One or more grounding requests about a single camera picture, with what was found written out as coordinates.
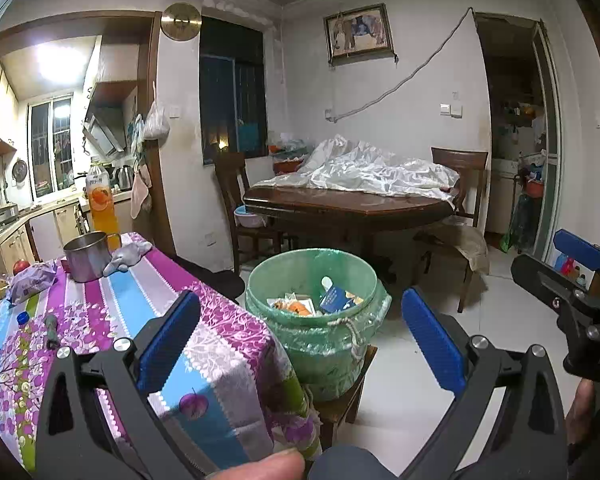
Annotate wooden stool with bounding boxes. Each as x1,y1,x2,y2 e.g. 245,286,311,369
310,345,378,453

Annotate orange juice bottle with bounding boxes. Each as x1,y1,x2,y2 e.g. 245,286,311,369
86,161,122,251

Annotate dark blue packet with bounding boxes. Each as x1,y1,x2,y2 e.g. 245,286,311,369
320,285,363,313

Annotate grey wall cable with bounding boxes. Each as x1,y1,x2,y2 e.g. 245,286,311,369
325,7,473,123

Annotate green lined trash bin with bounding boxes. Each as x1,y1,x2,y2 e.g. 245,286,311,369
245,248,392,401

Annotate gold round wall clock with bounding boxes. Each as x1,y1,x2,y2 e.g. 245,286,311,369
161,3,203,41

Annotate hanging pale blue bag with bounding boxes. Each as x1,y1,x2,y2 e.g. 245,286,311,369
129,114,146,153

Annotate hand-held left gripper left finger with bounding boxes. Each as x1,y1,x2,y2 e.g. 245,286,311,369
35,290,203,480

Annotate grey plush toy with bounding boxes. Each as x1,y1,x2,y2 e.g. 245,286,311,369
103,241,153,276

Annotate pink hanging towel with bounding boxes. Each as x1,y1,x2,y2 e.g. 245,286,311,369
130,162,153,220

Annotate dark room window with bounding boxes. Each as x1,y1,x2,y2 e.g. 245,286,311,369
199,15,270,166

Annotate steel range hood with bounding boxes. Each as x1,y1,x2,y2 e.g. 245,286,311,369
82,105,128,158

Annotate framed elephant picture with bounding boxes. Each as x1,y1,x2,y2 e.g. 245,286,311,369
323,4,396,63

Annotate person's right hand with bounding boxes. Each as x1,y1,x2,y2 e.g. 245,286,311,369
565,379,598,461

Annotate white rope handle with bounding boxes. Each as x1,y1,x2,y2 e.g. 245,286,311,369
327,317,366,361

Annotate kitchen counter with cabinets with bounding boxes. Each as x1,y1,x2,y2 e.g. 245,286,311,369
0,192,133,266

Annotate small orange white wrapper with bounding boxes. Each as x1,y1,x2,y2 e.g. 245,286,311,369
272,297,316,317

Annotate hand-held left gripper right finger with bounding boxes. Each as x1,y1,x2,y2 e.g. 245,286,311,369
401,287,568,480

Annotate steel electric kettle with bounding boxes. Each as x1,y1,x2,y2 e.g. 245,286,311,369
112,165,135,191

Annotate person's left hand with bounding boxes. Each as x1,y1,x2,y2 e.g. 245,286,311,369
215,447,306,480

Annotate dark grey cloth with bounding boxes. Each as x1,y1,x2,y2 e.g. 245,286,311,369
320,442,401,480

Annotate dark wooden chair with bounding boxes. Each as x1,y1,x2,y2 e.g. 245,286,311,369
214,151,301,273

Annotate purple wet wipes pack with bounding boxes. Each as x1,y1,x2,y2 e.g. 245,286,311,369
7,260,60,306

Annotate purple floral tablecloth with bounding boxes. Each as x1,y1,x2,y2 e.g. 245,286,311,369
0,232,321,471

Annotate barred kitchen window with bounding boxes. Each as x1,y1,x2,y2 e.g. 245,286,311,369
27,96,76,196

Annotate wall cabinet above hood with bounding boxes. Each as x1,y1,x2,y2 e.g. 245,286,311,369
87,42,141,108

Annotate blue pink basin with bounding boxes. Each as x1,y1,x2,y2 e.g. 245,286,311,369
234,206,268,229

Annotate white plastic sheet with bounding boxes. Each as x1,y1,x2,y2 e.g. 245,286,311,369
252,135,461,201

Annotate glass sliding door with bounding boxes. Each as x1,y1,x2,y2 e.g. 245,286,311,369
530,20,563,266

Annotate brown wooden chair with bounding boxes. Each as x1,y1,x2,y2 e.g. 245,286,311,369
412,146,490,313

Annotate hanging white plastic bag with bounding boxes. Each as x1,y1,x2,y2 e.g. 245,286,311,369
142,100,171,141

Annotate metal mug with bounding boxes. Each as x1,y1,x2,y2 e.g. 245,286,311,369
63,231,122,283

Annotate kitchen ceiling light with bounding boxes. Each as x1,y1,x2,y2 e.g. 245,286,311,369
30,42,88,86

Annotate beige cloth on chair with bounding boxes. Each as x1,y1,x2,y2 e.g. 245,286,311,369
442,217,491,273

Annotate dark wooden table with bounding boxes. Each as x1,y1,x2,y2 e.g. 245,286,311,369
242,185,456,271

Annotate green plastic bag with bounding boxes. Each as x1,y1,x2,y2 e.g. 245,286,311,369
502,195,536,253

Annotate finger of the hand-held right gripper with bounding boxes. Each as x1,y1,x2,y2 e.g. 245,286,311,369
511,255,588,318
554,230,600,271

